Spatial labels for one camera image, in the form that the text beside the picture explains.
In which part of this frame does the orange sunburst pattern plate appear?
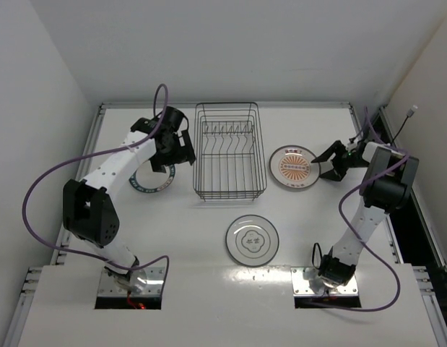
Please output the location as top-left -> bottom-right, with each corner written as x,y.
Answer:
269,145 -> 321,190

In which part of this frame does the grey rimmed white plate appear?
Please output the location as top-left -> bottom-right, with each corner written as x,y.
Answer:
225,215 -> 279,267

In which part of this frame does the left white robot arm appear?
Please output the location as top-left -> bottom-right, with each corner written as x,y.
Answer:
63,106 -> 196,278

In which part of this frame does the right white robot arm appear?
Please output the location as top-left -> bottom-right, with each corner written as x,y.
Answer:
313,140 -> 419,288

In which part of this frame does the blue rimmed plate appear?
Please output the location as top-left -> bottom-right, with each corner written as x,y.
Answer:
129,162 -> 175,194

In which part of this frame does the black wire dish rack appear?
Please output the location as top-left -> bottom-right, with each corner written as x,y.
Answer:
193,102 -> 267,202

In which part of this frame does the black cable with white plug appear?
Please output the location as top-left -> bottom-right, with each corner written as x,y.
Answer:
389,105 -> 419,146

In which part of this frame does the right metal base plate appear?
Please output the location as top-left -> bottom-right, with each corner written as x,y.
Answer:
290,267 -> 359,299

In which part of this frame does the metal base plate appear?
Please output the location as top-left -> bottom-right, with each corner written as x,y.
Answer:
290,267 -> 359,299
97,267 -> 165,299

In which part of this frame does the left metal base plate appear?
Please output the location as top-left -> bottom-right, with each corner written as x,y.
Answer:
97,267 -> 165,299

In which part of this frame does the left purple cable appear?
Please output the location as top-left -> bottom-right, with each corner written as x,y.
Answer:
22,83 -> 170,275

